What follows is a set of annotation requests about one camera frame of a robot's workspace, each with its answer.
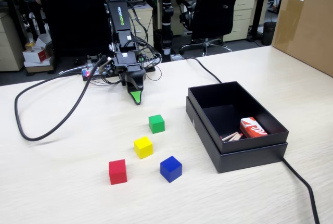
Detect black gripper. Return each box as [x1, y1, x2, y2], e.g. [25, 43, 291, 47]
[113, 51, 147, 106]

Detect green cube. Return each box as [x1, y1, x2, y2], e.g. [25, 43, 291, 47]
[148, 114, 165, 134]

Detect yellow cube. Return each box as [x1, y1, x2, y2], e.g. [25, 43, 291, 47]
[133, 136, 153, 159]

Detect red cube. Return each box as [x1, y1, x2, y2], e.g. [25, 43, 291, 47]
[108, 159, 128, 185]

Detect blue cube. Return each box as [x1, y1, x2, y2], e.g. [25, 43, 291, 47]
[160, 155, 183, 183]

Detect robot controller board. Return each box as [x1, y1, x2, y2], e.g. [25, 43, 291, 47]
[82, 64, 117, 82]

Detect black pole white rings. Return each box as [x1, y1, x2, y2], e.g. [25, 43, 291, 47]
[160, 0, 174, 63]

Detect beige drawer cabinet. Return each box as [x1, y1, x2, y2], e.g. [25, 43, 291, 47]
[127, 2, 155, 51]

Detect black cardboard box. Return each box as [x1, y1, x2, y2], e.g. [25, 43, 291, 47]
[187, 80, 290, 154]

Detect black high-back office chair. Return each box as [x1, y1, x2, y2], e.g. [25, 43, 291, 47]
[33, 0, 113, 58]

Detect flat brown cardboard box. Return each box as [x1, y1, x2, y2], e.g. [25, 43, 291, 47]
[24, 61, 56, 74]

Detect open white cardboard box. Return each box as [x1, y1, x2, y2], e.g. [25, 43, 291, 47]
[33, 33, 53, 53]

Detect white red small box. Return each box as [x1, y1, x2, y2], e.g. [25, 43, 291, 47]
[22, 47, 54, 65]

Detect wooden matchstick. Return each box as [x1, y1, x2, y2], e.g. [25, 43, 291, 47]
[223, 133, 242, 142]
[226, 133, 244, 143]
[220, 131, 239, 140]

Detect black office chair chrome base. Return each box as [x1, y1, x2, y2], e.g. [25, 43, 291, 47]
[175, 0, 244, 56]

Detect orange white matchbox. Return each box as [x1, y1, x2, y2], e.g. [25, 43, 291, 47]
[239, 117, 268, 139]

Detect white drawer cabinet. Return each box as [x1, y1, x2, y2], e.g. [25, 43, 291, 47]
[223, 0, 256, 43]

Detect black open box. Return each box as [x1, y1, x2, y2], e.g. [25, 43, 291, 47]
[185, 96, 289, 174]

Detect beige side cabinet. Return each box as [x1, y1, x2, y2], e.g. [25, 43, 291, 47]
[0, 12, 25, 72]

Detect black mesh trash can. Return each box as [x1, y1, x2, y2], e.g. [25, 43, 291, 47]
[262, 21, 277, 46]

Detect large brown cardboard box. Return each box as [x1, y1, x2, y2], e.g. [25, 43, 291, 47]
[271, 0, 333, 78]

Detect small wrist camera board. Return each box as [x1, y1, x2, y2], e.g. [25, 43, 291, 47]
[99, 57, 116, 76]

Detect thick black camera cable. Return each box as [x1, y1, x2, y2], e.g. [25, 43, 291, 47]
[14, 56, 108, 142]

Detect thick black table cable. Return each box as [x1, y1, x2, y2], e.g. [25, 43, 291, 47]
[179, 57, 321, 224]

